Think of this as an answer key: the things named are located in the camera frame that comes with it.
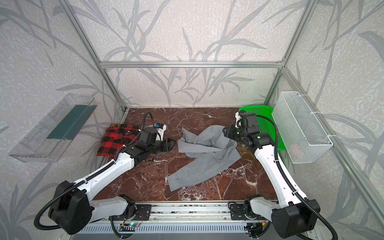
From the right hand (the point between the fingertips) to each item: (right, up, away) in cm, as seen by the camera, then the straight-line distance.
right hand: (225, 125), depth 77 cm
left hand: (-28, -7, +6) cm, 29 cm away
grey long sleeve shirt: (-6, -13, +7) cm, 16 cm away
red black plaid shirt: (-67, -8, +17) cm, 69 cm away
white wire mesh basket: (+30, -4, -16) cm, 35 cm away
